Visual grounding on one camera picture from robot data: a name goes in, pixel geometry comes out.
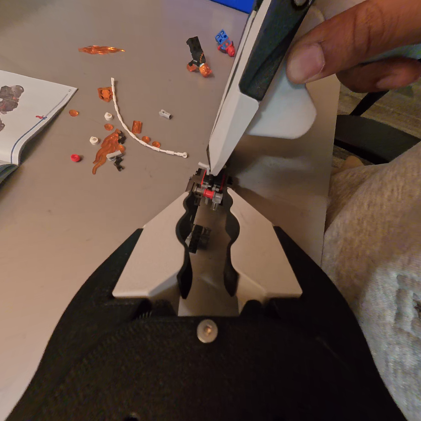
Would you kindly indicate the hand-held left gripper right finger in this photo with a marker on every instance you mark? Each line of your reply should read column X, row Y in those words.
column 266, row 263

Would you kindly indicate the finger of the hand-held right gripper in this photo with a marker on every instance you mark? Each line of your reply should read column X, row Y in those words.
column 236, row 115

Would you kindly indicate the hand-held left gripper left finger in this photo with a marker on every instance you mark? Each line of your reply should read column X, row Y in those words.
column 148, row 263

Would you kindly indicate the blue plastic bin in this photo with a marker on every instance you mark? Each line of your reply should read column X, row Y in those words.
column 236, row 5

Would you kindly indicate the grey lego wing piece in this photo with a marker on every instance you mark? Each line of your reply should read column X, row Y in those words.
column 203, row 163

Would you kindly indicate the black lego motorcycle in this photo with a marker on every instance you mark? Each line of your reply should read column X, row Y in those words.
column 210, row 193

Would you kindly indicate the instruction booklet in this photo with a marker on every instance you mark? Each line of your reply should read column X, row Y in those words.
column 29, row 108

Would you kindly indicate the grey lego connector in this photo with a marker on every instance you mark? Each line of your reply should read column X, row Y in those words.
column 165, row 114

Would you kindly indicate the orange rectangular lego tile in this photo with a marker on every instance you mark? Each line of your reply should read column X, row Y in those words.
column 137, row 127

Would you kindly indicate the small light grey lego plate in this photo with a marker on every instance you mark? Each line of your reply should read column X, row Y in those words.
column 113, row 155

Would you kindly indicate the orange lego flame piece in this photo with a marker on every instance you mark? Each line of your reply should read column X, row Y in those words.
column 108, row 148

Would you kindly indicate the red round lego stud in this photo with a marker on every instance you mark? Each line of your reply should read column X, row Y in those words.
column 75, row 158

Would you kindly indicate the orange lego wedge plates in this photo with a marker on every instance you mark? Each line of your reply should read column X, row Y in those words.
column 105, row 94

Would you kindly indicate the long orange lego flame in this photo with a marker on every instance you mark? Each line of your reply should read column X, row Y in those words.
column 100, row 50

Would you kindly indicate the person's right hand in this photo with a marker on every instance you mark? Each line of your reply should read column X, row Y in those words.
column 361, row 39

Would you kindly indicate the red blue minifigure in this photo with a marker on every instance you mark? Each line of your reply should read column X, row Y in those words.
column 225, row 42

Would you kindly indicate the orange flame minifigure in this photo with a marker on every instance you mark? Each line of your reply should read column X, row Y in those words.
column 197, row 56

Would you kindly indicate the person's grey sweater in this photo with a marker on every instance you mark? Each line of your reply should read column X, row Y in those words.
column 378, row 263

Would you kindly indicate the black office chair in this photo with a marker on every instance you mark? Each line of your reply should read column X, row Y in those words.
column 378, row 138

